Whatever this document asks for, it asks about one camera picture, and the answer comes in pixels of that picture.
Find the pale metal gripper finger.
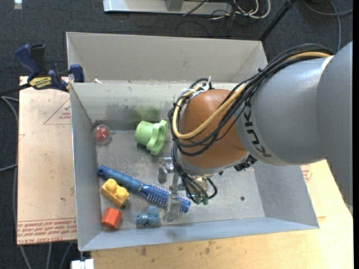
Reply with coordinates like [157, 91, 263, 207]
[165, 193, 182, 222]
[158, 157, 175, 183]

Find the small blue toy figure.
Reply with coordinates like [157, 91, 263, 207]
[135, 205, 162, 228]

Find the blue hairbrush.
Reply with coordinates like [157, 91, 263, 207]
[96, 165, 191, 215]

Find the light green plastic cup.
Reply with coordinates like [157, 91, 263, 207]
[134, 119, 168, 156]

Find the grey metal bin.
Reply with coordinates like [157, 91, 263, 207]
[66, 31, 320, 252]

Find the yellow toy brick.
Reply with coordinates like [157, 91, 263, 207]
[100, 178, 130, 208]

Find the orange toy block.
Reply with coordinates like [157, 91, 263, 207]
[100, 207, 123, 230]

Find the red ball in clear dome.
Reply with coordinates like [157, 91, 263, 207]
[91, 124, 112, 145]

